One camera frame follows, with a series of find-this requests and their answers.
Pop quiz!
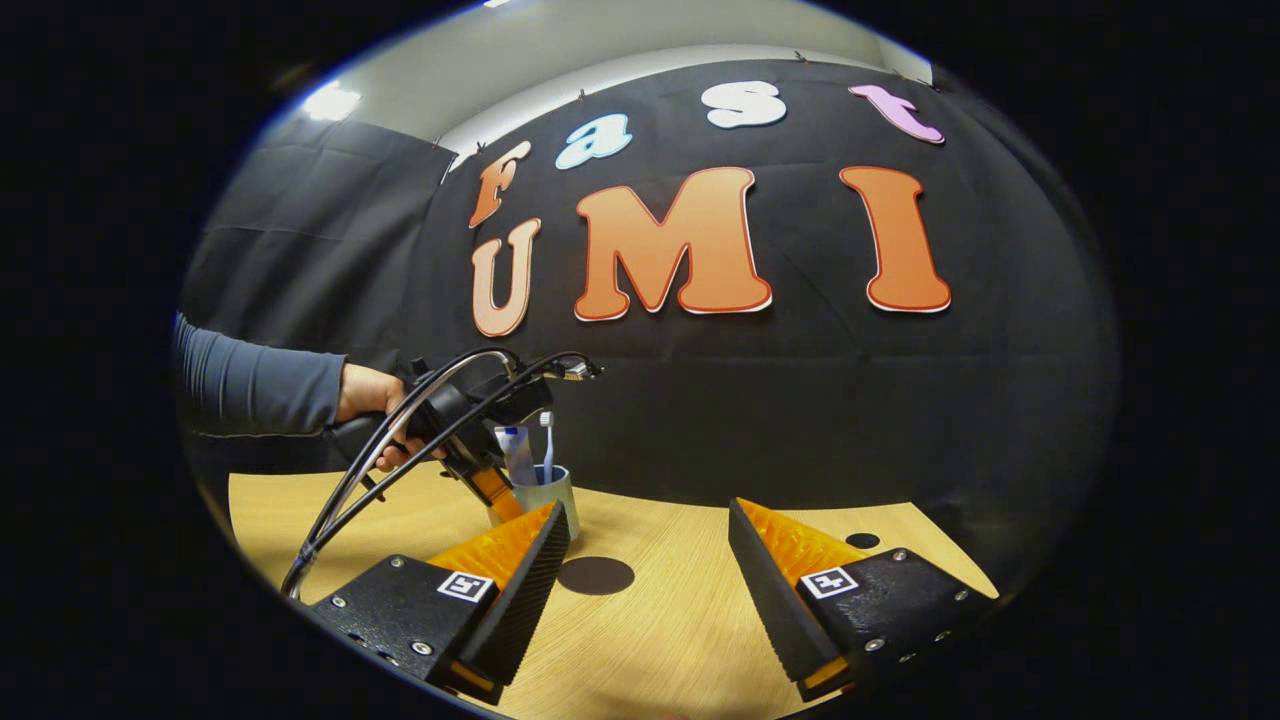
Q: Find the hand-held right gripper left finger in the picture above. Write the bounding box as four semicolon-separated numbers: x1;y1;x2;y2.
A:
300;500;572;706

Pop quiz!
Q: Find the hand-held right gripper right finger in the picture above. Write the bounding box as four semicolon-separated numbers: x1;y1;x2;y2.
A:
728;498;1001;703

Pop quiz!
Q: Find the white toothpaste tube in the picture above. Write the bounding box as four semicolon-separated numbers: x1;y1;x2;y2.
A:
494;424;541;488

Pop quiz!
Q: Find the light blue cup wooden handle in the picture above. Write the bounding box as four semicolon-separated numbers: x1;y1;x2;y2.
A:
488;464;581;544

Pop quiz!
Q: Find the dark brown round coaster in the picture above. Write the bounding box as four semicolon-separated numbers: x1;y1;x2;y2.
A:
557;556;636;597

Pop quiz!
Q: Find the wooden desktop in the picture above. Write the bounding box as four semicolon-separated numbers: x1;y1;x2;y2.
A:
228;468;1001;720

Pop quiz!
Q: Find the black backdrop cloth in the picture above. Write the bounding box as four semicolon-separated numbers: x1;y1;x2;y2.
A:
180;58;1121;591

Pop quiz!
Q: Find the ceiling light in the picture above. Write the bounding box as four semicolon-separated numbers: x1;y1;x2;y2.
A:
300;82;363;123

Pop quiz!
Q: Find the black cable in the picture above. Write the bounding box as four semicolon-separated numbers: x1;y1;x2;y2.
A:
300;350;604;561

